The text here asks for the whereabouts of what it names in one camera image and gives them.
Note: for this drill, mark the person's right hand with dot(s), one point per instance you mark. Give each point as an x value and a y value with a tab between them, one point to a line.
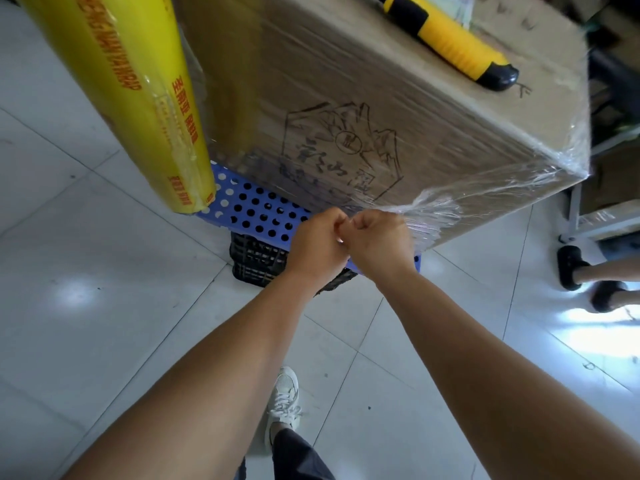
382	244

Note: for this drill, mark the person's left hand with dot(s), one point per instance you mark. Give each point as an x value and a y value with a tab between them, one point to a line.
315	249

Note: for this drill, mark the large brown cardboard box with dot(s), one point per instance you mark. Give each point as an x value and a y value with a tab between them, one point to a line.
450	134

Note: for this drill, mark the yellow black utility knife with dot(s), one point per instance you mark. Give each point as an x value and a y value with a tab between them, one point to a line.
450	42

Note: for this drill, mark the yellow stretch film roll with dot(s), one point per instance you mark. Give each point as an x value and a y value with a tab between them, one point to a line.
135	94

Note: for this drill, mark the person's left forearm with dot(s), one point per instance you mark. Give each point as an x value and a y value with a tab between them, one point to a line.
210	389

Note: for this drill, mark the person's right forearm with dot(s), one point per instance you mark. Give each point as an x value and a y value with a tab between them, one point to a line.
500	384

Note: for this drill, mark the person's left shoe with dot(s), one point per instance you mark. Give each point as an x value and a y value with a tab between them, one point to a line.
285	394

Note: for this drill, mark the person's grey trousers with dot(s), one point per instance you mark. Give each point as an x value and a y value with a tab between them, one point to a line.
295	457

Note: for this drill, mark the film covered cardboard box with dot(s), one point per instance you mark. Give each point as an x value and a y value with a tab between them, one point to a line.
610	179

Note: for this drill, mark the black plastic crate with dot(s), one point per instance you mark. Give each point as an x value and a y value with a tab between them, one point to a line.
255	264

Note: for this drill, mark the blue perforated plastic pallet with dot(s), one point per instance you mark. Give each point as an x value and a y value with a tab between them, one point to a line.
250	204

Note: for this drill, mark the white metal rack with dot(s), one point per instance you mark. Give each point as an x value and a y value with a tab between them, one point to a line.
575	209

